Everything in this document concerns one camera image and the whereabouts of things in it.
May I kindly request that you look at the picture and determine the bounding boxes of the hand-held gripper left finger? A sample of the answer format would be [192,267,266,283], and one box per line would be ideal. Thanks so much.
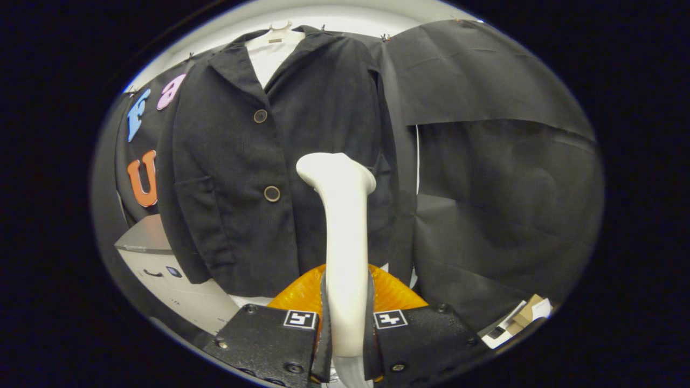
[202,264,333,387]

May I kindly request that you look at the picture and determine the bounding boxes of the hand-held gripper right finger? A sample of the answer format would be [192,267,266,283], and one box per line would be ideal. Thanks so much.
[362,264,488,384]

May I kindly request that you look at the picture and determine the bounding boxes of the white steamer hose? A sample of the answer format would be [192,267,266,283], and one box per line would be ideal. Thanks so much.
[332,356,372,387]

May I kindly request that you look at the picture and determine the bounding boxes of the white garment steamer handle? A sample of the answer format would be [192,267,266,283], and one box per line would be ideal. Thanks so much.
[296,153,377,357]

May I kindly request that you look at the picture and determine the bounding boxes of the black jacket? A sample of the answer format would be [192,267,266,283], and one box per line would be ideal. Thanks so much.
[155,25,418,299]

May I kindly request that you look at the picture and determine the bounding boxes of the white paper sheets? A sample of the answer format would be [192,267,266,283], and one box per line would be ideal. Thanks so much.
[480,300,528,350]

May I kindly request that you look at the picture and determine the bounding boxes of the cardboard box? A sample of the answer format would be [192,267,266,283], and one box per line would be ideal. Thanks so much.
[511,294,546,328]

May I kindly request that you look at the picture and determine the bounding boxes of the black backdrop cloth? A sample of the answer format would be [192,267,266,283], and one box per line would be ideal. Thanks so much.
[91,19,605,332]

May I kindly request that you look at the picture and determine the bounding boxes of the white cloth under jacket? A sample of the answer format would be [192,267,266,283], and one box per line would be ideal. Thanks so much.
[229,39,390,309]

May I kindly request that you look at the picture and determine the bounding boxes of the row of small backdrop clips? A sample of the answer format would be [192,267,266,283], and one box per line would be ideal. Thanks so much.
[129,19,464,96]

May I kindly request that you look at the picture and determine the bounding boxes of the white hanger head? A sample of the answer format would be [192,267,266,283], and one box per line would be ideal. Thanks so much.
[259,20,305,45]

